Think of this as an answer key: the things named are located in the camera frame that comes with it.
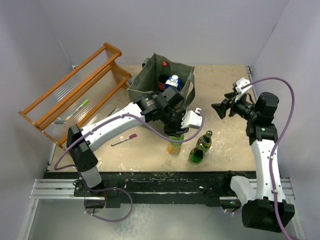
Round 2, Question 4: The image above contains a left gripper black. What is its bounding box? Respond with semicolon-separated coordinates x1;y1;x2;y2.
159;107;189;138

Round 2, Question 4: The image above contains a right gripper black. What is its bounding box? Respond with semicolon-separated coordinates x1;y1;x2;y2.
212;91;259;122

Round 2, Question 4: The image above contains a green tea plastic bottle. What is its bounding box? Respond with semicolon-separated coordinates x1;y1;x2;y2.
167;134;185;156

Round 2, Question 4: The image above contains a green glass bottle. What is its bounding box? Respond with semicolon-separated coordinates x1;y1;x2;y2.
188;143;205;164
196;130;213;153

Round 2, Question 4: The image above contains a blue yellow juice carton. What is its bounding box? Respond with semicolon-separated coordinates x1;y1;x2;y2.
164;75;182;91

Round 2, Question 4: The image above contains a cola glass bottle red cap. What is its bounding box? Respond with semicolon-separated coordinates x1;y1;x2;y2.
158;61;171;92

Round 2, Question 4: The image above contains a green canvas bag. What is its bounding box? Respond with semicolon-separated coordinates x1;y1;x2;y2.
126;52;196;136

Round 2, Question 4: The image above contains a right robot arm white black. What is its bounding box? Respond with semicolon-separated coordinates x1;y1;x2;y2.
211;92;295;233

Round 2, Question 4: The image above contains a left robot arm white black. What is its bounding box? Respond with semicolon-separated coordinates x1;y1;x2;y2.
67;87;188;196

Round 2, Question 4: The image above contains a green glass bottle front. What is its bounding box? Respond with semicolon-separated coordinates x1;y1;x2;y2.
188;143;205;164

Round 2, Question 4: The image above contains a pink white marker pen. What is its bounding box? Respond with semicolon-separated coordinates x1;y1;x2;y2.
110;134;137;147

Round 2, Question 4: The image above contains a small red white box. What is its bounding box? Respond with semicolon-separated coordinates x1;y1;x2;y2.
108;107;121;116

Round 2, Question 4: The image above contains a green marker pen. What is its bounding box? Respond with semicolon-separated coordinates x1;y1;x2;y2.
65;99;89;121

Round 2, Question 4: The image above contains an orange wooden rack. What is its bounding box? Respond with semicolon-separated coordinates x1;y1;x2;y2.
19;42;131;149

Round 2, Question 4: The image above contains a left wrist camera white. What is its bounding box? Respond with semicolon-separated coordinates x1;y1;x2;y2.
181;108;203;129

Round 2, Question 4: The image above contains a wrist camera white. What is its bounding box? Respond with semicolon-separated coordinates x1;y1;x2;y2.
181;108;203;129
232;77;252;94

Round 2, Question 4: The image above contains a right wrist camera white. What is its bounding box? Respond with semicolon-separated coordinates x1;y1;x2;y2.
232;77;252;94

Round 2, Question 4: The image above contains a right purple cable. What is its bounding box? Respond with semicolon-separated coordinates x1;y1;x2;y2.
239;76;301;240

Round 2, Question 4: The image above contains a purple cable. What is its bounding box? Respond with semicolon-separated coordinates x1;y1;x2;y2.
53;109;206;222
239;76;301;240

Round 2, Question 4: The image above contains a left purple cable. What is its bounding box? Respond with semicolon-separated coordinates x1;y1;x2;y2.
53;109;206;222

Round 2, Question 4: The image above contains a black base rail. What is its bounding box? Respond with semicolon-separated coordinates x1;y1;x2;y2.
43;171;241;209

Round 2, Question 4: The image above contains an aluminium frame rail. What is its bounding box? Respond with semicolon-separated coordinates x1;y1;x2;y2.
17;177;306;240

